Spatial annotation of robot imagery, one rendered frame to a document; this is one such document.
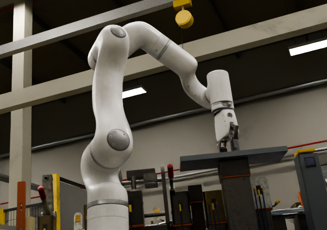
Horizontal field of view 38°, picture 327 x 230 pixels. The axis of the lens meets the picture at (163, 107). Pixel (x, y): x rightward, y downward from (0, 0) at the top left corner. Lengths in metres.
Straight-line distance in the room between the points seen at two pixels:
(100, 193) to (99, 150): 0.12
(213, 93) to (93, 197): 0.63
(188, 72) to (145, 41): 0.19
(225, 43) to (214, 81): 3.70
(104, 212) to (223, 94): 0.66
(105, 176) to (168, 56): 0.51
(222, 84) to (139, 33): 0.36
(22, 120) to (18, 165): 0.92
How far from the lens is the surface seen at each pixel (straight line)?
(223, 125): 1.70
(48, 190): 1.89
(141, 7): 4.59
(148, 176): 1.75
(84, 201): 5.33
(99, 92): 1.52
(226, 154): 1.62
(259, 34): 5.41
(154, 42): 1.71
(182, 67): 1.72
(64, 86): 6.13
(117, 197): 1.37
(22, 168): 9.67
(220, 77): 1.77
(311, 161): 1.70
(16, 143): 9.90
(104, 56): 1.56
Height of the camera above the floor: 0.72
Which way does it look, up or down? 22 degrees up
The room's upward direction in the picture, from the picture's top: 6 degrees counter-clockwise
